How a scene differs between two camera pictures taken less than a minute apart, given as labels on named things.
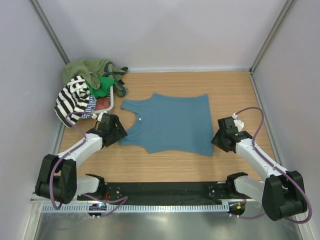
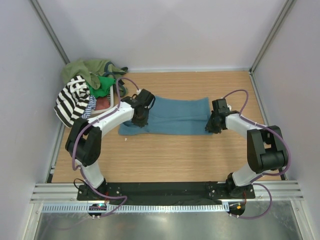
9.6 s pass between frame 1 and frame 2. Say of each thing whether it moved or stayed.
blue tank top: moved
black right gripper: moved
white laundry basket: stayed
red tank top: stayed
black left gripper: moved
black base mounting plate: stayed
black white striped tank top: stayed
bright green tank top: stayed
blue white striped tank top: stayed
